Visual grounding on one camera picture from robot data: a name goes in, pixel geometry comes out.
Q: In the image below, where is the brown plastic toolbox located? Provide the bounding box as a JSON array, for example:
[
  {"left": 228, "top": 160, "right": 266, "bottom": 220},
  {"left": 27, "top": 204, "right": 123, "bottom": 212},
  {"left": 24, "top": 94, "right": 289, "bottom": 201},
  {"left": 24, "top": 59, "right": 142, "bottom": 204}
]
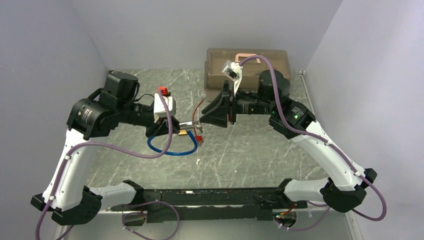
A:
[{"left": 204, "top": 48, "right": 291, "bottom": 102}]

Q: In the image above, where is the blue cable lock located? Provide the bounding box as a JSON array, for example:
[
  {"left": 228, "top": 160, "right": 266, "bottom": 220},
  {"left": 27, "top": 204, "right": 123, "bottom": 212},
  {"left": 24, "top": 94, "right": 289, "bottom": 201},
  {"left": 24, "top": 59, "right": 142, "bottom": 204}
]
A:
[{"left": 146, "top": 126, "right": 200, "bottom": 157}]

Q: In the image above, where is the bunch of silver keys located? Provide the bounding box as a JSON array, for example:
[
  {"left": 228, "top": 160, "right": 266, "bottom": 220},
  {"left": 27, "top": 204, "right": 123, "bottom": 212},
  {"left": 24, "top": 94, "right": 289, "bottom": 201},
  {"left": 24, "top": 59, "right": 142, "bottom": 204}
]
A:
[{"left": 193, "top": 121, "right": 203, "bottom": 135}]

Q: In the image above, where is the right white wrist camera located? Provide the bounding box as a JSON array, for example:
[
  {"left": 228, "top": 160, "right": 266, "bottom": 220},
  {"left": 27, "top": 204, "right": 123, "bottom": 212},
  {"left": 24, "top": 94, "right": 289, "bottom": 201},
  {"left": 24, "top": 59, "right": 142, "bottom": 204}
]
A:
[{"left": 221, "top": 60, "right": 243, "bottom": 96}]

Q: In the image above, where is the aluminium rail frame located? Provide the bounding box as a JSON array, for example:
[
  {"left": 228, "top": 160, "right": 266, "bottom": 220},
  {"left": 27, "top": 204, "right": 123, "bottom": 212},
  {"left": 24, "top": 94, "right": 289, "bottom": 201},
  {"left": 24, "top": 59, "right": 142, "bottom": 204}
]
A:
[{"left": 52, "top": 190, "right": 362, "bottom": 240}]

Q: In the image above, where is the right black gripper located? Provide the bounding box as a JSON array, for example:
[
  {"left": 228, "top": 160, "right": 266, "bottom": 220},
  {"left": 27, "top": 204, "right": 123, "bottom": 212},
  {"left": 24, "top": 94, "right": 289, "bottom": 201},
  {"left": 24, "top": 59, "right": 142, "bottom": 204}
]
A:
[{"left": 199, "top": 79, "right": 276, "bottom": 127}]

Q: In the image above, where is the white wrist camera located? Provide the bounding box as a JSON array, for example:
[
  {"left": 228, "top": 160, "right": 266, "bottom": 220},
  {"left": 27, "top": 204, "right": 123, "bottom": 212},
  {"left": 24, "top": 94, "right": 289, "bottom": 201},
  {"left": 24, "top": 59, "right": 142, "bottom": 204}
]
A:
[
  {"left": 221, "top": 60, "right": 243, "bottom": 96},
  {"left": 153, "top": 86, "right": 176, "bottom": 123}
]

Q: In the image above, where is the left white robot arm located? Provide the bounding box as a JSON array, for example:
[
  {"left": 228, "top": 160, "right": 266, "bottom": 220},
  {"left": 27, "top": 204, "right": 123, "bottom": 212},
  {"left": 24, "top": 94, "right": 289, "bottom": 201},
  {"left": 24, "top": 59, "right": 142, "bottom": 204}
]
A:
[{"left": 31, "top": 71, "right": 180, "bottom": 226}]

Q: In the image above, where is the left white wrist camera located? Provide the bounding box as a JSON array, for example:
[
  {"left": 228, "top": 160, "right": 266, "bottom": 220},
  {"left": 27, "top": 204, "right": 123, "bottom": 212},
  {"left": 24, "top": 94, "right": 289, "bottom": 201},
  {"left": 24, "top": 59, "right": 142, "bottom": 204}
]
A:
[{"left": 153, "top": 86, "right": 176, "bottom": 123}]

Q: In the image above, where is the brass padlock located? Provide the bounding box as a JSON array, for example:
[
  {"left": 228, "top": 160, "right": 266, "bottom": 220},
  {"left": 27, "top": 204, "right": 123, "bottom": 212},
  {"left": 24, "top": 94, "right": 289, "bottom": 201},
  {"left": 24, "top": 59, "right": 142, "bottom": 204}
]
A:
[{"left": 178, "top": 130, "right": 188, "bottom": 136}]

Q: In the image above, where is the red cable lock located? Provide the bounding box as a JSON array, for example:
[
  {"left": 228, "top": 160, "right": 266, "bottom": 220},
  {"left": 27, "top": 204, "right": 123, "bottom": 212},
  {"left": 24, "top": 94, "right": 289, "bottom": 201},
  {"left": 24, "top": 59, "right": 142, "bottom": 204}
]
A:
[{"left": 192, "top": 98, "right": 205, "bottom": 145}]

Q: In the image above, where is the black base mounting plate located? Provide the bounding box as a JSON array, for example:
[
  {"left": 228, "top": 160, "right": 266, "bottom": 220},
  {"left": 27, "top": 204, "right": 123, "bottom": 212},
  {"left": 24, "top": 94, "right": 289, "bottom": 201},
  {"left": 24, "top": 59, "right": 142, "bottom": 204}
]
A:
[{"left": 111, "top": 187, "right": 308, "bottom": 223}]

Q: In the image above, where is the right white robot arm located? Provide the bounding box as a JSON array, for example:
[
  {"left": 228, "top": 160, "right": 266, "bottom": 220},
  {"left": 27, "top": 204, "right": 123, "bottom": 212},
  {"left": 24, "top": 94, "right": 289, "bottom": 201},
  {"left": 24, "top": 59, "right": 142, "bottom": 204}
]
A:
[{"left": 199, "top": 70, "right": 377, "bottom": 213}]

